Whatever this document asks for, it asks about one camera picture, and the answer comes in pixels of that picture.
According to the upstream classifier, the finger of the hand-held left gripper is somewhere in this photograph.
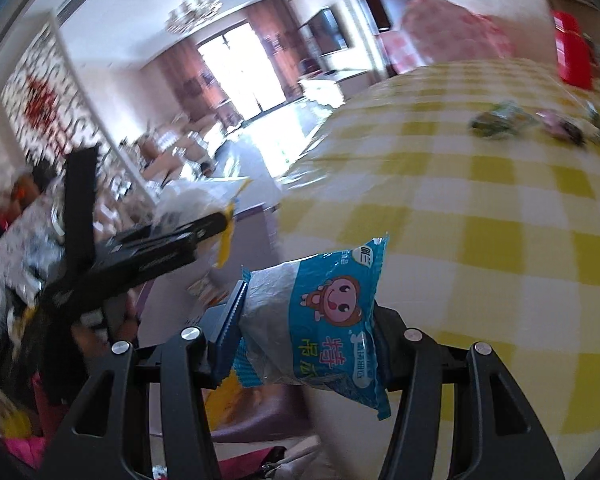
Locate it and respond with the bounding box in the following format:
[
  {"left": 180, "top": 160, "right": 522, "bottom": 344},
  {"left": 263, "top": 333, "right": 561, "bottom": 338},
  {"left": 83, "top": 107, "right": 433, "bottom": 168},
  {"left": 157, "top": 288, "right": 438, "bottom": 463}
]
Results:
[
  {"left": 94, "top": 236, "right": 202, "bottom": 283},
  {"left": 111, "top": 211, "right": 230, "bottom": 250}
]

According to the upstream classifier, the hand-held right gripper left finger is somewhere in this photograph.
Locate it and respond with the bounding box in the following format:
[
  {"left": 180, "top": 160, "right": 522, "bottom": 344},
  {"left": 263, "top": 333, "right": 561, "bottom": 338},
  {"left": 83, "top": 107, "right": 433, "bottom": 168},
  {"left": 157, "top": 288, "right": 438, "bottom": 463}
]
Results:
[{"left": 39, "top": 280, "right": 251, "bottom": 480}]

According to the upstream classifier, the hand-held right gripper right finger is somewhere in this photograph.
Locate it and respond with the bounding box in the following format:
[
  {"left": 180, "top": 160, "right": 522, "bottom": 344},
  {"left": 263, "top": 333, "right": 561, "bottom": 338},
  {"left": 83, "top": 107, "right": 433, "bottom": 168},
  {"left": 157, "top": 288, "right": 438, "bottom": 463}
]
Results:
[{"left": 372, "top": 302, "right": 566, "bottom": 480}]

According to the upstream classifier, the clear bag of white bread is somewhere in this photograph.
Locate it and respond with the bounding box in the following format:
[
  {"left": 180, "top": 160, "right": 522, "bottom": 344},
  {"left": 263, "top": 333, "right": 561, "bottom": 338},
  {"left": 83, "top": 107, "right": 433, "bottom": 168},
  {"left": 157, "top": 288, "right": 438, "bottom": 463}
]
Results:
[{"left": 152, "top": 176, "right": 253, "bottom": 268}]

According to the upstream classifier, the blue cartoon cake packet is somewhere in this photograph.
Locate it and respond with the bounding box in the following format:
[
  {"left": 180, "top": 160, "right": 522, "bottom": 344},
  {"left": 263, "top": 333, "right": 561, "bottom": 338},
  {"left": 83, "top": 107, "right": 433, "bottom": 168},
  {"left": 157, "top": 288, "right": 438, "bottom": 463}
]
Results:
[{"left": 232, "top": 234, "right": 392, "bottom": 421}]

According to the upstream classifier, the pink snack packet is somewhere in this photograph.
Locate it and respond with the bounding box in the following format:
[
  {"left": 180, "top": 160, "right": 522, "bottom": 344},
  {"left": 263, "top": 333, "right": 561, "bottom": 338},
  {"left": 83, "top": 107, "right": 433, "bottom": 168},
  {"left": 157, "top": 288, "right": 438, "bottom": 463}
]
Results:
[{"left": 537, "top": 109, "right": 587, "bottom": 147}]

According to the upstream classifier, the purple chair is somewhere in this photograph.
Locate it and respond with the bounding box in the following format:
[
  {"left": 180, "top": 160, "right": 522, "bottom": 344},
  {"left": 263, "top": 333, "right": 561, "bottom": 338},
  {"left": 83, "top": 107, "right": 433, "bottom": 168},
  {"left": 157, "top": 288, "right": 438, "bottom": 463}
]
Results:
[{"left": 139, "top": 204, "right": 323, "bottom": 443}]

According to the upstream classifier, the dark red curtain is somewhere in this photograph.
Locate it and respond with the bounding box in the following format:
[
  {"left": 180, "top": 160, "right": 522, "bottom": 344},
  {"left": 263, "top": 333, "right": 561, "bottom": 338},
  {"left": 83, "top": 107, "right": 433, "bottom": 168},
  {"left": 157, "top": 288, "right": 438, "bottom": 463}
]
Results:
[
  {"left": 156, "top": 40, "right": 227, "bottom": 122},
  {"left": 245, "top": 0, "right": 302, "bottom": 106}
]

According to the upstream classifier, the yellow checked tablecloth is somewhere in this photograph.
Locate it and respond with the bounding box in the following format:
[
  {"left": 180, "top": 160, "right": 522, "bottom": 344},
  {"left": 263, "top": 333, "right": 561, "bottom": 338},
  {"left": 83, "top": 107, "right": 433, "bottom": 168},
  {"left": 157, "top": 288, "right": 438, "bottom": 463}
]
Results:
[{"left": 275, "top": 57, "right": 600, "bottom": 480}]

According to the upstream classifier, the white television cabinet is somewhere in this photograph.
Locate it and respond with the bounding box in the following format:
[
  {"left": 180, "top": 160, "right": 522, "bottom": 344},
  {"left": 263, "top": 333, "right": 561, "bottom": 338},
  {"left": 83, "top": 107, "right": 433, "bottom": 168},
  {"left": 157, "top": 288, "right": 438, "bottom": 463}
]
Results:
[{"left": 299, "top": 69, "right": 372, "bottom": 107}]

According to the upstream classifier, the chandelier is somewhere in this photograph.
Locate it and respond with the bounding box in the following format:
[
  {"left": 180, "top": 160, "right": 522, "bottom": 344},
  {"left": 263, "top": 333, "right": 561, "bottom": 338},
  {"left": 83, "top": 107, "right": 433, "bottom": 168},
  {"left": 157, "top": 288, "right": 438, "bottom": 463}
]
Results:
[{"left": 164, "top": 0, "right": 224, "bottom": 34}]

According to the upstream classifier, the television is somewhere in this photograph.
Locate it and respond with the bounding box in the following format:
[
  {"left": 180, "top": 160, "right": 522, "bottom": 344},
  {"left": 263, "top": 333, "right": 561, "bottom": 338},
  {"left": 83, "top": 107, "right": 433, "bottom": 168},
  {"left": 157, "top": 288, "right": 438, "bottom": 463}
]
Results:
[{"left": 300, "top": 6, "right": 349, "bottom": 57}]

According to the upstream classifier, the green snack packet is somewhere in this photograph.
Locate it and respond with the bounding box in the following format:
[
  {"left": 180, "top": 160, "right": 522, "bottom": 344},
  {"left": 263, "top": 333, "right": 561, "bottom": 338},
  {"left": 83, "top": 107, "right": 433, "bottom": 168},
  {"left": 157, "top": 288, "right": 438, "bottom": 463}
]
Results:
[{"left": 469, "top": 100, "right": 539, "bottom": 139}]

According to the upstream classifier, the pink checked chair cover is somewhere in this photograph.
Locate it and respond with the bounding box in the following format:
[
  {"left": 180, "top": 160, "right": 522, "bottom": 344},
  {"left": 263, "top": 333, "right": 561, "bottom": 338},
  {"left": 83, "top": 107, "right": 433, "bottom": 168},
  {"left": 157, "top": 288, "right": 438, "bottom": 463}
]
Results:
[{"left": 384, "top": 0, "right": 514, "bottom": 75}]

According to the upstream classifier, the red thermos jug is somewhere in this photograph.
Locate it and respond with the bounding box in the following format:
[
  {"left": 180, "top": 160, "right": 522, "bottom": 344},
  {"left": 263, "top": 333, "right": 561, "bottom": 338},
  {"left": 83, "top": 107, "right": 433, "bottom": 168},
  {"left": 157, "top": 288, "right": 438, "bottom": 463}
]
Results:
[{"left": 552, "top": 10, "right": 594, "bottom": 87}]

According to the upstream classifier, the white lattice wall panel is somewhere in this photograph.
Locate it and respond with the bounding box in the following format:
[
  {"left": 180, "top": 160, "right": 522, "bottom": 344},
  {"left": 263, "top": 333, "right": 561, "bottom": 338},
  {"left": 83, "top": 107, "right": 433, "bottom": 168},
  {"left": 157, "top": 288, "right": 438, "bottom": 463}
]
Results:
[{"left": 0, "top": 24, "right": 152, "bottom": 198}]

